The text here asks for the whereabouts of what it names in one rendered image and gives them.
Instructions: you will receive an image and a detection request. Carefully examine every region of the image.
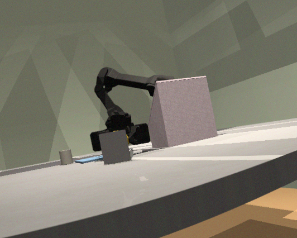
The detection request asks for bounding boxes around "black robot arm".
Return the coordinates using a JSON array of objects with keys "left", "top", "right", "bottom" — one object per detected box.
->
[{"left": 94, "top": 68, "right": 175, "bottom": 133}]

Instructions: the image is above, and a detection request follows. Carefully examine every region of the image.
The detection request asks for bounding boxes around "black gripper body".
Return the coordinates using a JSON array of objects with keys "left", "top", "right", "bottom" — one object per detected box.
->
[{"left": 90, "top": 123, "right": 150, "bottom": 151}]

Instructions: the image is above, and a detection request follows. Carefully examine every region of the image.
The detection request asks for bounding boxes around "beige cylinder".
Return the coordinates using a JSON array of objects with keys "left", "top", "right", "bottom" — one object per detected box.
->
[{"left": 59, "top": 149, "right": 73, "bottom": 165}]

